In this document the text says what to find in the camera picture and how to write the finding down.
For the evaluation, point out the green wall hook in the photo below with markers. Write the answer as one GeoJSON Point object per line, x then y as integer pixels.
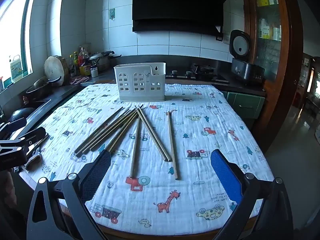
{"type": "Point", "coordinates": [112, 13]}

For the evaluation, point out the pink cloth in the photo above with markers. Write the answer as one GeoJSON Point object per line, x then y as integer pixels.
{"type": "Point", "coordinates": [78, 80]}

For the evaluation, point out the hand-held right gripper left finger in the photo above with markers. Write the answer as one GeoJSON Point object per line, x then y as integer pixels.
{"type": "Point", "coordinates": [96, 175]}

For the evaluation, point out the dark soy sauce bottle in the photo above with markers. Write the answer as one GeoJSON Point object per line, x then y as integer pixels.
{"type": "Point", "coordinates": [84, 65]}

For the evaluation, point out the detergent bottle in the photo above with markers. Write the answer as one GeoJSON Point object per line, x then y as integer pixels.
{"type": "Point", "coordinates": [16, 68]}

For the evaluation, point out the white plastic utensil holder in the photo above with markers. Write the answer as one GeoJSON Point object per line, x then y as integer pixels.
{"type": "Point", "coordinates": [140, 82]}

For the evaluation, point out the wooden glass door cabinet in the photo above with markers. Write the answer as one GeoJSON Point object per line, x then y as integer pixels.
{"type": "Point", "coordinates": [282, 67]}

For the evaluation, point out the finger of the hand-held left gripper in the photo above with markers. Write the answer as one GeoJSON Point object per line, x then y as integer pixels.
{"type": "Point", "coordinates": [15, 126]}
{"type": "Point", "coordinates": [33, 135]}

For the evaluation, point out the round wooden cutting board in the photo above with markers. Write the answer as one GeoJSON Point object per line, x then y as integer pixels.
{"type": "Point", "coordinates": [53, 67]}

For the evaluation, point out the steel wok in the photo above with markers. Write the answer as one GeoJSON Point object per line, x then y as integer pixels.
{"type": "Point", "coordinates": [41, 87]}

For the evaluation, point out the white seasoning jar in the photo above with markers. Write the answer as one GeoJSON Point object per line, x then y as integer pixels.
{"type": "Point", "coordinates": [94, 72]}

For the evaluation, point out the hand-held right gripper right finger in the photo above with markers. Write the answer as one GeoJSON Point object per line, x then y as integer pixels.
{"type": "Point", "coordinates": [225, 177]}

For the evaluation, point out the green cap sauce bottle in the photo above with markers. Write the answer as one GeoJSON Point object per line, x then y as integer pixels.
{"type": "Point", "coordinates": [75, 63]}

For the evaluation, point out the green cabinet under rice cooker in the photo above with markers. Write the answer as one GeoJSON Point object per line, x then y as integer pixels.
{"type": "Point", "coordinates": [246, 107]}

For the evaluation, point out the black rice cooker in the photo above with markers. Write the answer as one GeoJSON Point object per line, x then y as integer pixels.
{"type": "Point", "coordinates": [243, 67]}

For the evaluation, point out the black range hood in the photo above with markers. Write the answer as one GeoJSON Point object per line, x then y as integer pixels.
{"type": "Point", "coordinates": [177, 5]}

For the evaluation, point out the printed cartoon blanket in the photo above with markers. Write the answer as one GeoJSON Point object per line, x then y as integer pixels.
{"type": "Point", "coordinates": [195, 142]}

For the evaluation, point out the black gas stove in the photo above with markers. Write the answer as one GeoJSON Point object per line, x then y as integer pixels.
{"type": "Point", "coordinates": [200, 73]}

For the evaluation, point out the bunch of wooden chopsticks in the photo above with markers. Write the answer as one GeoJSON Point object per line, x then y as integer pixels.
{"type": "Point", "coordinates": [136, 135]}

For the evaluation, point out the knit cloth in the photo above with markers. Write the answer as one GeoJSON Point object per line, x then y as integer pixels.
{"type": "Point", "coordinates": [33, 158]}

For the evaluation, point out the steel pressure cooker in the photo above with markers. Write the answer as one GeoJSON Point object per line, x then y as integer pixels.
{"type": "Point", "coordinates": [102, 60]}

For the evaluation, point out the yellow capped bottle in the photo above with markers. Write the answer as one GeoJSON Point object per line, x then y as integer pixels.
{"type": "Point", "coordinates": [71, 67]}

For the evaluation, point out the wall power outlet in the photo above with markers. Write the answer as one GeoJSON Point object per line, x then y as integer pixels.
{"type": "Point", "coordinates": [223, 38]}

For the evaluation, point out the window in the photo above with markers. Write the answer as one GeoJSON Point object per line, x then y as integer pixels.
{"type": "Point", "coordinates": [15, 30]}

